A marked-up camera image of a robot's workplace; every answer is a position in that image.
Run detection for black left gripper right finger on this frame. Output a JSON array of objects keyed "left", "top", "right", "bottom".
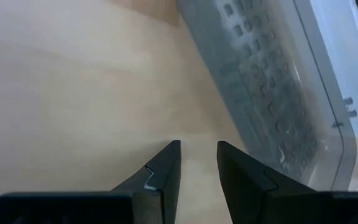
[{"left": 216, "top": 140, "right": 318, "bottom": 224}]

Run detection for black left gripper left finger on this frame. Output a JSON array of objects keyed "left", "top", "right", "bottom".
[{"left": 112, "top": 139, "right": 182, "bottom": 224}]

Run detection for clear plastic pencil box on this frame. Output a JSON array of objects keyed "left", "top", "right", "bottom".
[{"left": 177, "top": 0, "right": 358, "bottom": 192}]

